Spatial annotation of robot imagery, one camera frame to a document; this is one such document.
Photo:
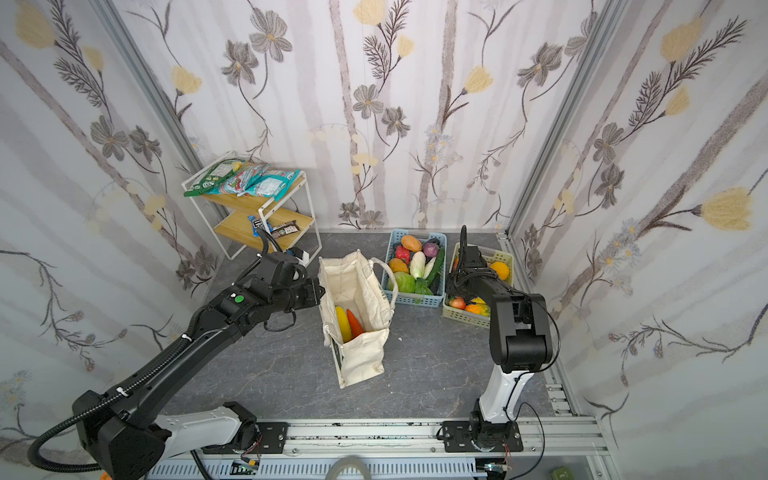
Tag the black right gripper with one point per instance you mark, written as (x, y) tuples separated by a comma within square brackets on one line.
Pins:
[(462, 264)]

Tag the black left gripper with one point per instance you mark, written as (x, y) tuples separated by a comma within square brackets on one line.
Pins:
[(308, 288)]

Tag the cream canvas grocery bag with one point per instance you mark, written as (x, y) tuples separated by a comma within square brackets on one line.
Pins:
[(350, 282)]

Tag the yellow banana toy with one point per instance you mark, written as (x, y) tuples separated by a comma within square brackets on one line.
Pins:
[(344, 324)]

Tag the red chili pepper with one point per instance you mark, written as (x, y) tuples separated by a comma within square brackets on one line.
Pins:
[(356, 326)]

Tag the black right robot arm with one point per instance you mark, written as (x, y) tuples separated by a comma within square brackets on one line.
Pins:
[(521, 345)]

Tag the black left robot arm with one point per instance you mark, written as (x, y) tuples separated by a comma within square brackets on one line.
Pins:
[(119, 428)]

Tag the orange fruit toy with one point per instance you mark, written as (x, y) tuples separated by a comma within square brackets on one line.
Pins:
[(502, 270)]

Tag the purple onion toy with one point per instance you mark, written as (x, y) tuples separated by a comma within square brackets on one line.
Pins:
[(431, 249)]

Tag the green plastic fruit basket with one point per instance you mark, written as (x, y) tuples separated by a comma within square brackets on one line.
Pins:
[(477, 312)]

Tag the white radish toy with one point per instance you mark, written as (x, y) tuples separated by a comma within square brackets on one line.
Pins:
[(417, 266)]

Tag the dark brown candy bar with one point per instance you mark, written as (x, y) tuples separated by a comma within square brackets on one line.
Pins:
[(285, 229)]

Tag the brown potato toy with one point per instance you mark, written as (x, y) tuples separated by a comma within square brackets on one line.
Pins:
[(411, 243)]

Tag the green cabbage toy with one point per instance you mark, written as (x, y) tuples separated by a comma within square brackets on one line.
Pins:
[(403, 282)]

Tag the red bell pepper toy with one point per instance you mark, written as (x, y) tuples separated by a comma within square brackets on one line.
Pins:
[(403, 254)]

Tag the blue candy bar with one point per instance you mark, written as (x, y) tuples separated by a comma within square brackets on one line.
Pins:
[(259, 226)]

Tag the orange bell pepper toy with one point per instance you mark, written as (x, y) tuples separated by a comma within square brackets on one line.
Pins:
[(398, 265)]

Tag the blue plastic vegetable basket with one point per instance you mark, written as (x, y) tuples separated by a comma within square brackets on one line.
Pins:
[(425, 295)]

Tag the red teal snack packet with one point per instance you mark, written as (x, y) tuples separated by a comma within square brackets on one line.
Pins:
[(238, 183)]

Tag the green snack packet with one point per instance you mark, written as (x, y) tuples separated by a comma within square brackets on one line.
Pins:
[(214, 177)]

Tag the white wire two-tier shelf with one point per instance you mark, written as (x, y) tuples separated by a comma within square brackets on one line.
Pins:
[(227, 217)]

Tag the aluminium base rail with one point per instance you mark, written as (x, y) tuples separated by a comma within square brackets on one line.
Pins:
[(528, 448)]

